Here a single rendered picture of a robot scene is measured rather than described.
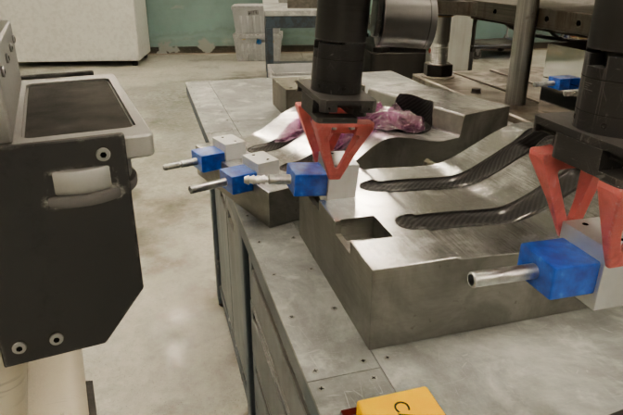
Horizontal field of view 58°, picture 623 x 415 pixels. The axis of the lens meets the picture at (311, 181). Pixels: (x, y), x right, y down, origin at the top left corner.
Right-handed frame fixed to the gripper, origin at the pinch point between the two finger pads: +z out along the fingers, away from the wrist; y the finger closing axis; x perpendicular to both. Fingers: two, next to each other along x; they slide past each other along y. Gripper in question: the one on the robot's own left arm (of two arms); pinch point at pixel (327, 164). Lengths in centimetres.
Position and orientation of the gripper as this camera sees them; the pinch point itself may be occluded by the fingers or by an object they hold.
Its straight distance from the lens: 67.3
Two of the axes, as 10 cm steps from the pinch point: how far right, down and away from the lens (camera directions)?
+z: -0.8, 9.3, 3.7
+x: -9.6, 0.3, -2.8
